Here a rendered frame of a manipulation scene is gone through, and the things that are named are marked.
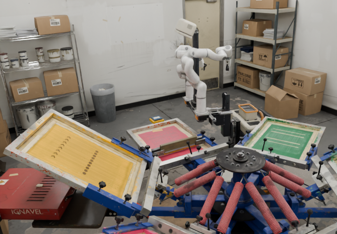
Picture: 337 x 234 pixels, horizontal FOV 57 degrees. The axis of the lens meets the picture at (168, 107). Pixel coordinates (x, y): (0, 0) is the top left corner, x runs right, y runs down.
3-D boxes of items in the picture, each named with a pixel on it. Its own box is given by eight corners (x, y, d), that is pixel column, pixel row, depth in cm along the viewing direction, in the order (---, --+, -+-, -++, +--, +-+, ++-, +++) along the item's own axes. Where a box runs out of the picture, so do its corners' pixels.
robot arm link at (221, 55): (201, 53, 296) (220, 52, 304) (206, 62, 289) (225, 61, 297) (204, 46, 289) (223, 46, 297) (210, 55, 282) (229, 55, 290)
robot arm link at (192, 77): (181, 67, 277) (173, 63, 294) (203, 94, 296) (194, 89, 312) (192, 56, 278) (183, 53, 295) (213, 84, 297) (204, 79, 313)
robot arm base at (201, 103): (208, 108, 317) (207, 94, 311) (211, 112, 305) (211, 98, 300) (193, 110, 314) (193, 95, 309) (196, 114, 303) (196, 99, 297)
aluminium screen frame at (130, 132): (126, 133, 315) (126, 130, 313) (177, 121, 337) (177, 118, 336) (157, 170, 248) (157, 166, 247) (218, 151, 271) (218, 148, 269)
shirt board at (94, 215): (32, 235, 199) (29, 225, 196) (57, 196, 237) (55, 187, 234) (242, 238, 188) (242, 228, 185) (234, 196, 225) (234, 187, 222)
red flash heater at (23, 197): (-33, 221, 195) (-38, 206, 191) (8, 179, 238) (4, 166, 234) (60, 222, 190) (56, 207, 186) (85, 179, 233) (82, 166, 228)
